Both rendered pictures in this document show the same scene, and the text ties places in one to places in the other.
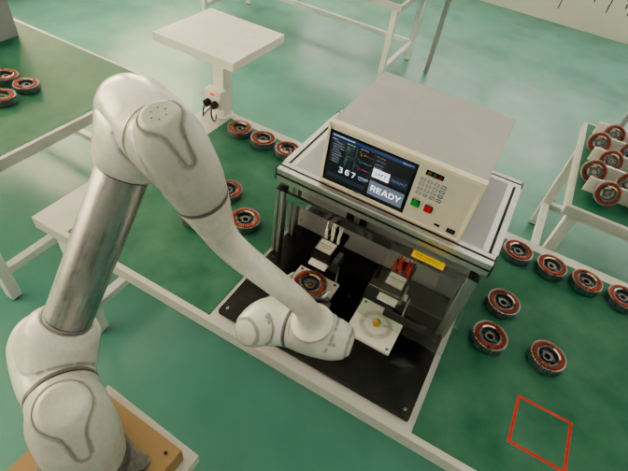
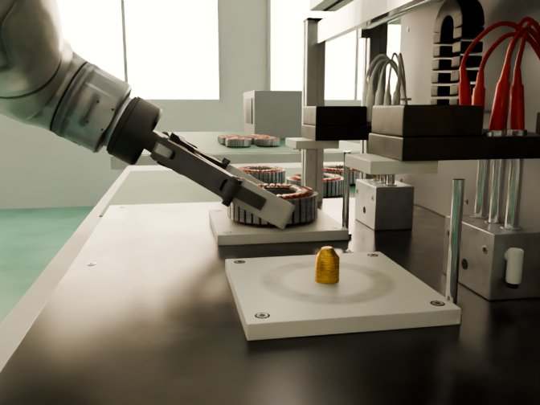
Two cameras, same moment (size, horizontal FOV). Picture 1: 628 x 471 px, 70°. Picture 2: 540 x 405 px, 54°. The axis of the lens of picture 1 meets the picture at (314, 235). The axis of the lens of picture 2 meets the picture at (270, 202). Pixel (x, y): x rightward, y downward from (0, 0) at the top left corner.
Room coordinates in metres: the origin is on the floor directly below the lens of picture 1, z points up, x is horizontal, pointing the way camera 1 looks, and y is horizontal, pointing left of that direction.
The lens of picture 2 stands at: (0.57, -0.56, 0.92)
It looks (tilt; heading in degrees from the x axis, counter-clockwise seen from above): 10 degrees down; 58
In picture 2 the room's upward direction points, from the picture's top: straight up
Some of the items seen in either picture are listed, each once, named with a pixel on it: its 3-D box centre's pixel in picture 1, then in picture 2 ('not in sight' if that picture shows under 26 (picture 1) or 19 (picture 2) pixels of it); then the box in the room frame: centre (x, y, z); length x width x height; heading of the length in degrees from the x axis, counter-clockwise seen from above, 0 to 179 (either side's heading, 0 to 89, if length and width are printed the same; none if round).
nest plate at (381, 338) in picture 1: (375, 325); (326, 287); (0.83, -0.24, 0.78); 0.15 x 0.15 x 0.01; 68
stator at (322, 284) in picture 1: (309, 285); (272, 203); (0.92, -0.02, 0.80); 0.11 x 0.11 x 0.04
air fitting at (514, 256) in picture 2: not in sight; (513, 267); (0.94, -0.33, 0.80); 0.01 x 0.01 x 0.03; 68
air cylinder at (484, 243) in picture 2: not in sight; (492, 252); (0.96, -0.29, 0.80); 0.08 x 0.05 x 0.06; 68
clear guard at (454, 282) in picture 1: (422, 283); not in sight; (0.81, -0.31, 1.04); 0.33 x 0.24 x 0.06; 158
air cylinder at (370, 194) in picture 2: (330, 258); (382, 202); (1.05, -0.07, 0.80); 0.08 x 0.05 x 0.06; 68
